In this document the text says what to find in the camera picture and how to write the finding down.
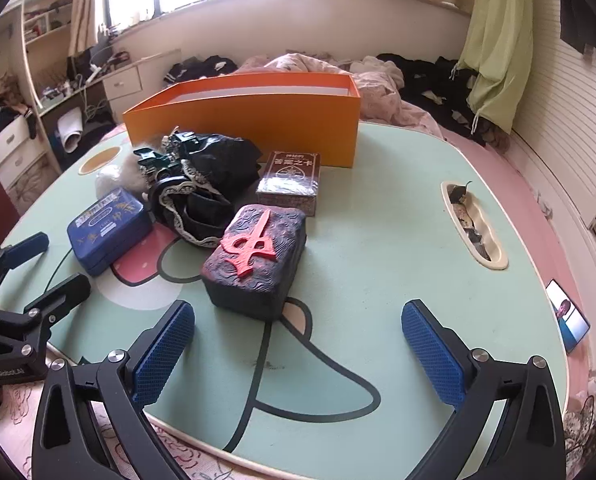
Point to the white drawer cabinet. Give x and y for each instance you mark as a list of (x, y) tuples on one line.
[(13, 155)]

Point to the white fur piece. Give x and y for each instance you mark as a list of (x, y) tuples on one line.
[(115, 180)]

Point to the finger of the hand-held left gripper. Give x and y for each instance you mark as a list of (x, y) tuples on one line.
[(68, 292), (28, 245)]

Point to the black lace-trimmed cloth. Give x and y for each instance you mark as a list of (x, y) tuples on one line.
[(218, 155)]

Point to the smartphone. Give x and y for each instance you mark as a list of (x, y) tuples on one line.
[(568, 317)]

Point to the white drawer desk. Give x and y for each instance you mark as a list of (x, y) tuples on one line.
[(123, 82)]

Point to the rose print fabric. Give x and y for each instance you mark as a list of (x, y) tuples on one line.
[(8, 410)]

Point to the dark box with red emblem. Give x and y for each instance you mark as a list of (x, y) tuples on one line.
[(258, 280)]

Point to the brown card box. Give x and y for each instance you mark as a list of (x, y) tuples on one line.
[(290, 175)]

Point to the white clothes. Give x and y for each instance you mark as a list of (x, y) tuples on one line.
[(373, 70)]

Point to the white bookshelf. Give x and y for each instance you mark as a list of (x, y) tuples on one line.
[(43, 25)]

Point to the white power strip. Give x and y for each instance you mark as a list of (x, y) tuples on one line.
[(90, 74)]

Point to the light green curtain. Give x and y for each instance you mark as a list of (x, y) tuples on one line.
[(498, 50)]

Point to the blue metal tin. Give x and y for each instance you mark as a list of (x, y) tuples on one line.
[(108, 230)]

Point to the white paper roll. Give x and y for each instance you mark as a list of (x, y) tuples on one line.
[(71, 132)]

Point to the pile of small trinkets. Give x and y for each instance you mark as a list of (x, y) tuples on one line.
[(470, 220)]

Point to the green cartoon desktop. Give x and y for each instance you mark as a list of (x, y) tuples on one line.
[(403, 260)]

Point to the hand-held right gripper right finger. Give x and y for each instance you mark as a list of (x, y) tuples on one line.
[(433, 355)]

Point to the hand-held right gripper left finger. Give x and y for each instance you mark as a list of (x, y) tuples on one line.
[(163, 355)]

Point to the pile of black clothes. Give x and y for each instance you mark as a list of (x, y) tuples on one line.
[(428, 75)]

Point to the pink bedsheet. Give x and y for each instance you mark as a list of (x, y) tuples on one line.
[(528, 200)]

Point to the black white-striped garment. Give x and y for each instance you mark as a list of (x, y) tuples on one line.
[(203, 67)]

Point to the pale pink printed quilt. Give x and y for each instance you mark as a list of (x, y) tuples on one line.
[(378, 105)]

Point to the orange cardboard box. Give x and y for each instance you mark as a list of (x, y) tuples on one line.
[(258, 120)]

